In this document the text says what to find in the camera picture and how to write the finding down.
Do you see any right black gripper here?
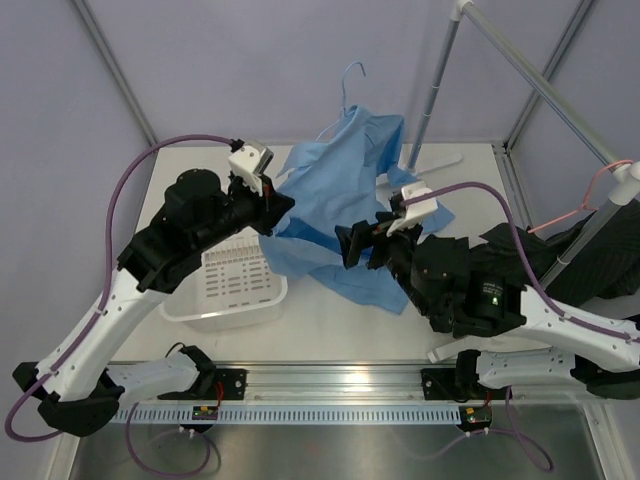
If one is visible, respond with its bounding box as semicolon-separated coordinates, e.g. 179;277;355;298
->
334;212;435;318

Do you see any blue shirt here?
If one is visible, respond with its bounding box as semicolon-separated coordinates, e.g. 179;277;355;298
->
259;103;456;316

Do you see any blue wire hanger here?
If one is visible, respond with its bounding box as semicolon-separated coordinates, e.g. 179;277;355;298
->
315;61;367;142

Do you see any pink wire hanger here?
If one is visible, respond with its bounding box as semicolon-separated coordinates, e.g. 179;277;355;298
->
527;159;634;234

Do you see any black striped shirt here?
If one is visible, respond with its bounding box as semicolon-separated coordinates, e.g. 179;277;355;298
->
470;200;639;307

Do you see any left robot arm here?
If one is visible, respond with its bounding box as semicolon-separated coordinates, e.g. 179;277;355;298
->
13;169;295;437

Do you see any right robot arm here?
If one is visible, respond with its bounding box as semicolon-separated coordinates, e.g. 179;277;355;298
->
335;213;639;402

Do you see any white plastic basket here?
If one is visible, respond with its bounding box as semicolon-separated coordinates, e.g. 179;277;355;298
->
159;229;288;333

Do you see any white clothes rack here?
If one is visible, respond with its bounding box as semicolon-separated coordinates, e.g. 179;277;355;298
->
374;0;640;364

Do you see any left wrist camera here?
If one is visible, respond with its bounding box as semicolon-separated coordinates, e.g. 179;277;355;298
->
228;140;274;196

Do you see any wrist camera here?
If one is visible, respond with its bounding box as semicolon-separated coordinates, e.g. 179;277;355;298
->
228;140;274;196
386;181;438;237

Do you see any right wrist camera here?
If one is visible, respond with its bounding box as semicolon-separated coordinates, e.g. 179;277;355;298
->
386;181;438;237

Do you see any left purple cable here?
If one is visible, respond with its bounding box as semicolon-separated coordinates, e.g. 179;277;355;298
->
4;133;241;443

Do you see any purple cable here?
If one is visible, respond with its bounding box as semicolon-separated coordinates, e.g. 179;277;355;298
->
4;133;241;443
399;181;640;342

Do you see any aluminium mounting rail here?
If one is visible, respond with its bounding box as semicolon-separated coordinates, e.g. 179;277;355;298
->
66;362;609;407

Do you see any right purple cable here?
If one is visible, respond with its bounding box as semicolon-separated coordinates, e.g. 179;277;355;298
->
399;181;640;342

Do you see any white slotted cable duct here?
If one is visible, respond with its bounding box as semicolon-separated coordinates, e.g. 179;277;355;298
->
110;404;462;426

